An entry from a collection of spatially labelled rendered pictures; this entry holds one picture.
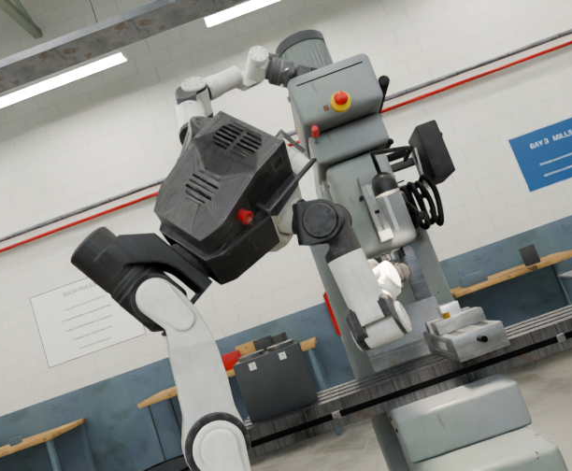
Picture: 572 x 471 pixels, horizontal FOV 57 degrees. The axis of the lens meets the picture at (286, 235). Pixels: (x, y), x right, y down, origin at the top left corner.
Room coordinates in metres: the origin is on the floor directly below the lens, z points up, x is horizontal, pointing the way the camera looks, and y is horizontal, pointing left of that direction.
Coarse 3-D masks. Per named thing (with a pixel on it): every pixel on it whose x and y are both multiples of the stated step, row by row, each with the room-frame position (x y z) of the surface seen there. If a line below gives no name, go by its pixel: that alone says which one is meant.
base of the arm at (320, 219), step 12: (300, 204) 1.18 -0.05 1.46; (312, 204) 1.17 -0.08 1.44; (324, 204) 1.16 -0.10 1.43; (336, 204) 1.29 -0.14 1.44; (300, 216) 1.18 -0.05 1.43; (312, 216) 1.17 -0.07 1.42; (324, 216) 1.16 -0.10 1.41; (336, 216) 1.16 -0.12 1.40; (300, 228) 1.19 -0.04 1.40; (312, 228) 1.17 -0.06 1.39; (324, 228) 1.17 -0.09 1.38; (336, 228) 1.17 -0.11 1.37; (300, 240) 1.19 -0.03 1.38; (312, 240) 1.18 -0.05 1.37; (324, 240) 1.18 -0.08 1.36
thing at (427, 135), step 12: (432, 120) 1.91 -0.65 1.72; (420, 132) 1.91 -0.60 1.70; (432, 132) 1.91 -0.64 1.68; (408, 144) 2.10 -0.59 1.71; (420, 144) 1.94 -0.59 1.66; (432, 144) 1.91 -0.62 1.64; (444, 144) 1.91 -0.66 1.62; (432, 156) 1.91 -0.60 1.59; (444, 156) 1.91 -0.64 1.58; (432, 168) 1.92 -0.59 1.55; (444, 168) 1.91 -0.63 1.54; (444, 180) 2.07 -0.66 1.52
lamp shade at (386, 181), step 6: (378, 174) 1.46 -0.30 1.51; (384, 174) 1.45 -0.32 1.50; (390, 174) 1.46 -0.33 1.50; (372, 180) 1.47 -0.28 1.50; (378, 180) 1.45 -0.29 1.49; (384, 180) 1.44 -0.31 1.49; (390, 180) 1.44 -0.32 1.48; (372, 186) 1.47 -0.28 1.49; (378, 186) 1.45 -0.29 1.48; (384, 186) 1.44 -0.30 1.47; (390, 186) 1.44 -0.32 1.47; (396, 186) 1.45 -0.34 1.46; (378, 192) 1.45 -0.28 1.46; (384, 192) 1.44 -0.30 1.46; (390, 192) 1.51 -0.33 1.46
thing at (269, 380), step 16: (256, 352) 1.72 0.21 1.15; (272, 352) 1.70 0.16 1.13; (288, 352) 1.70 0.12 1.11; (240, 368) 1.69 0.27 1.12; (256, 368) 1.69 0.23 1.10; (272, 368) 1.70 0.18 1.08; (288, 368) 1.70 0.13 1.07; (304, 368) 1.70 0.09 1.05; (240, 384) 1.69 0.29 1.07; (256, 384) 1.69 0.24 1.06; (272, 384) 1.69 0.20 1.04; (288, 384) 1.70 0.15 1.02; (304, 384) 1.70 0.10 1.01; (256, 400) 1.69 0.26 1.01; (272, 400) 1.69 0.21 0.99; (288, 400) 1.70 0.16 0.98; (304, 400) 1.70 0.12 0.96; (256, 416) 1.69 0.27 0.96; (272, 416) 1.70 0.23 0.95
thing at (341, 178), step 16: (352, 160) 1.64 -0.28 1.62; (368, 160) 1.63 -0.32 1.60; (384, 160) 1.63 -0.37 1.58; (336, 176) 1.63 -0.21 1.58; (352, 176) 1.63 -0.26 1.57; (336, 192) 1.64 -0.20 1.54; (352, 192) 1.63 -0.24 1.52; (400, 192) 1.65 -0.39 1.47; (352, 208) 1.63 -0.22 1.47; (384, 208) 1.63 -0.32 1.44; (400, 208) 1.63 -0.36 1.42; (352, 224) 1.64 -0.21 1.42; (368, 224) 1.63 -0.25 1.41; (400, 224) 1.63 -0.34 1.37; (368, 240) 1.63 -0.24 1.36; (400, 240) 1.63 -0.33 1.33; (368, 256) 1.65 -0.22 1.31
